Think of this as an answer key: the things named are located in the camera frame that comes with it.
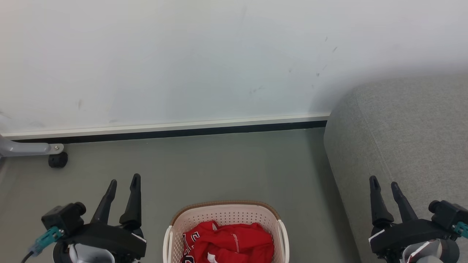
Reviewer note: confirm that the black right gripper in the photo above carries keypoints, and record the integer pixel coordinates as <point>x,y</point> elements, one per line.
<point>409,232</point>

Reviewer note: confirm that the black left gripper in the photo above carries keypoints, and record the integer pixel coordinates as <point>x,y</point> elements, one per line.
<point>109,237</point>

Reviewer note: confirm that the red jersey white print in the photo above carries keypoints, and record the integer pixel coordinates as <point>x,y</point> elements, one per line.
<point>234,243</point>

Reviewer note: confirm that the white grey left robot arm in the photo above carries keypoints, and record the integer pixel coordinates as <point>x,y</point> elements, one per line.
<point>87,255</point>

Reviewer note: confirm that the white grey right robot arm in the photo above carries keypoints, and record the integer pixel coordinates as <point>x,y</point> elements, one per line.
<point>424,254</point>

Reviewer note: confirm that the grey fabric sofa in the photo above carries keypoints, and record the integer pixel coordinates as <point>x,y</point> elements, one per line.
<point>409,146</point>

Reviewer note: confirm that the black caster wheel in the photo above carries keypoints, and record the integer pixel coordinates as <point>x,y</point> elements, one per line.
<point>57,160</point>

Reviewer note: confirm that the white black baseboard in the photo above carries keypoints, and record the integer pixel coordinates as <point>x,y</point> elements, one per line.
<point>164,129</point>

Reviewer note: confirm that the cream perforated laundry basket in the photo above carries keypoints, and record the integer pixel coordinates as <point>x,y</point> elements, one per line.
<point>226,213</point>

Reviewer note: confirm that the grey metal stand leg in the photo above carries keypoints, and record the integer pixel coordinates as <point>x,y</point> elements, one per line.
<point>25,149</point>

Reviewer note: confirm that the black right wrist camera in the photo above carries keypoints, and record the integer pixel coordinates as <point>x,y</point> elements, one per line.
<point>448,213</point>

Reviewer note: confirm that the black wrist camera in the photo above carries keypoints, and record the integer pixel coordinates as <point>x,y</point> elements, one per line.
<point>448,213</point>
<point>62,217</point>

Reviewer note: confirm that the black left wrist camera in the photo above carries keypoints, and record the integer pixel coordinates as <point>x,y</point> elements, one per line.
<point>62,217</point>

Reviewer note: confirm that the teal right camera connector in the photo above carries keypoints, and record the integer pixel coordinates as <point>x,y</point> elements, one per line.
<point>461,229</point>

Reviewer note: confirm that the teal camera connector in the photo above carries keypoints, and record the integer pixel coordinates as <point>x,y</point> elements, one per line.
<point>47,237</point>
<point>461,229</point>

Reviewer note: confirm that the teal left camera connector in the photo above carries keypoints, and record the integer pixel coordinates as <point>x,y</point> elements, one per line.
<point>47,237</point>

